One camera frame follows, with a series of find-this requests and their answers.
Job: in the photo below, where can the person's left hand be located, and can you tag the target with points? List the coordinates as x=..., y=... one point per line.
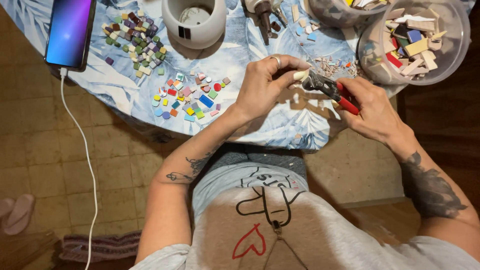
x=258, y=90

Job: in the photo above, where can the person's right hand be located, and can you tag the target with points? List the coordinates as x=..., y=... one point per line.
x=371, y=112

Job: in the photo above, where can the small white tile piece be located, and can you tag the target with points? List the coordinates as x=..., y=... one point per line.
x=307, y=74

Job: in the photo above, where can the blue leaf-print tablecloth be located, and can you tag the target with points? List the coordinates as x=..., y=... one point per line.
x=243, y=48

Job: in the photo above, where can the pile of tiny tile shards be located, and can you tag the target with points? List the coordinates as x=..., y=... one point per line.
x=333, y=66

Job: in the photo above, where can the small brown cap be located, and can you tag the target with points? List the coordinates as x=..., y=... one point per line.
x=275, y=26

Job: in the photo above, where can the grey denim trousers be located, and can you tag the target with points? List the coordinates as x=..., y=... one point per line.
x=258, y=157

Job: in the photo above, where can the spread of bright mixed tiles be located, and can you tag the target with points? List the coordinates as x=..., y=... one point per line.
x=189, y=97

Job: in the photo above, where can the light blue round tile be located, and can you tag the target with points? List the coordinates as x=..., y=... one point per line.
x=299, y=31

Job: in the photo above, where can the heap of broken tile pieces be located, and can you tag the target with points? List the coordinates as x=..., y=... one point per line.
x=410, y=45

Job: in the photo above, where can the small metal tool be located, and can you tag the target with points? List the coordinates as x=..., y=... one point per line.
x=279, y=13

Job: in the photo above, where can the beige tile strip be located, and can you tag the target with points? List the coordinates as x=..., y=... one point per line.
x=295, y=13

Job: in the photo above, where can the white ceramic pot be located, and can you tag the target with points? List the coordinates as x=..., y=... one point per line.
x=195, y=22

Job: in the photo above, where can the large clear plastic tub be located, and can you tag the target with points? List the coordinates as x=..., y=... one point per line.
x=455, y=45

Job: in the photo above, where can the pile of purple green tiles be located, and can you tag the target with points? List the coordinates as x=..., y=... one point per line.
x=137, y=41

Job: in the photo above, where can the black smartphone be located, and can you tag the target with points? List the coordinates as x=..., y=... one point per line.
x=69, y=33

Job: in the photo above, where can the striped woven rug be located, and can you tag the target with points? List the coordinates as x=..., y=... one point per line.
x=101, y=245

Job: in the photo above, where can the pink flip-flop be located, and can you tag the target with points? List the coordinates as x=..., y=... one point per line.
x=20, y=214

